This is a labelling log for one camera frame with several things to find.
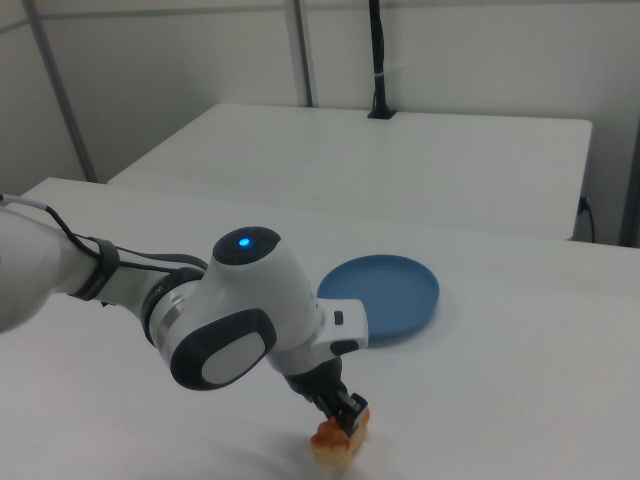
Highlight black wall cable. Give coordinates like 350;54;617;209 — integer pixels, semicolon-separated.
578;196;599;244

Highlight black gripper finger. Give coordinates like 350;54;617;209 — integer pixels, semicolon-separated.
338;392;371;436
311;393;342;420

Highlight orange bread roll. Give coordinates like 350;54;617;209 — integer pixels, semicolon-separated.
309;406;373;467

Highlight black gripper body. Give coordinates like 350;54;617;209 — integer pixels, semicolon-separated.
284;355;346;403

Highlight black pole with base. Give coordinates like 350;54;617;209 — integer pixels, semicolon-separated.
366;0;397;121

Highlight grey partition frame post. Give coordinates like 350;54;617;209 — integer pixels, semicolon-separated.
283;0;320;108

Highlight blue round plate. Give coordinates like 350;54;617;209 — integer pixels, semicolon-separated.
316;254;442;347

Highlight black arm strap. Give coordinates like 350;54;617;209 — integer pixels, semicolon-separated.
68;237;122;302

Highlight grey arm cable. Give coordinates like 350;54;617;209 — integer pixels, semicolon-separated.
0;193;207;275

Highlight slanted grey partition post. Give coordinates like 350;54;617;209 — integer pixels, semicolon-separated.
20;0;99;184

